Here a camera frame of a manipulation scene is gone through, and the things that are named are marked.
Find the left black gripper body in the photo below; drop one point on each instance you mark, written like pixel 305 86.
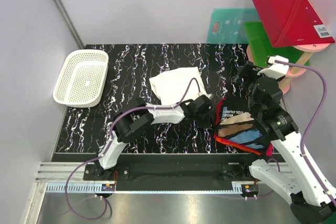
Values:
pixel 206 120

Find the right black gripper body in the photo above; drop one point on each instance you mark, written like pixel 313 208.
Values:
pixel 245 72

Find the white daisy print t-shirt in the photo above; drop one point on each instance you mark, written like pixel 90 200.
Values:
pixel 170 86

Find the red t-shirt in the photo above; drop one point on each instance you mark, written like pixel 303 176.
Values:
pixel 236 145

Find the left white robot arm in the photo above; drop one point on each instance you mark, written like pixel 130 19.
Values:
pixel 129 125

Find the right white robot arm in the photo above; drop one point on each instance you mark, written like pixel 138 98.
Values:
pixel 310 195

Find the pink wooden tiered shelf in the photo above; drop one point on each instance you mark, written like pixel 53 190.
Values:
pixel 308 51

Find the green plastic sheet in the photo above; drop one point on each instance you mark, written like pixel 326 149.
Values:
pixel 260 47

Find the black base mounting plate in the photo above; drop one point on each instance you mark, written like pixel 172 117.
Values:
pixel 132 166

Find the teal cutting board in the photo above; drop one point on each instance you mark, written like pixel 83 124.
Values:
pixel 227 25

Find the red plastic sheet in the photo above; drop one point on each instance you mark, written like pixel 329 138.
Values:
pixel 292 23

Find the black marbled table mat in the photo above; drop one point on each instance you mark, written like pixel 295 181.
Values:
pixel 85 131

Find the white perforated plastic basket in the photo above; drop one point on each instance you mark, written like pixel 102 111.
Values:
pixel 82 77

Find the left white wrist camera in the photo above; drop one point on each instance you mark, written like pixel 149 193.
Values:
pixel 209 96

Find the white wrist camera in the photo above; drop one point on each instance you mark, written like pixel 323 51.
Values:
pixel 275 70
pixel 209 96

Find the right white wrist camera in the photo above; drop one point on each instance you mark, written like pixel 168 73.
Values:
pixel 275 70

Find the aluminium rail frame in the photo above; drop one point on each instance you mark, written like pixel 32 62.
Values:
pixel 68 178

